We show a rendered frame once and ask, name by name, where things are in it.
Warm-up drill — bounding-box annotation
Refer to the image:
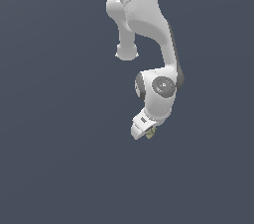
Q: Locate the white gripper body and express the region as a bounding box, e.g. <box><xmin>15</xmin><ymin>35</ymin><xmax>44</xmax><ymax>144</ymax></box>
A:
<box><xmin>130</xmin><ymin>107</ymin><xmax>159</xmax><ymax>141</ymax></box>

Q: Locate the small olive green object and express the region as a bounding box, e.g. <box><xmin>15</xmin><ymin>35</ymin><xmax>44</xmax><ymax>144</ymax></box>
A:
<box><xmin>145</xmin><ymin>126</ymin><xmax>157</xmax><ymax>141</ymax></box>

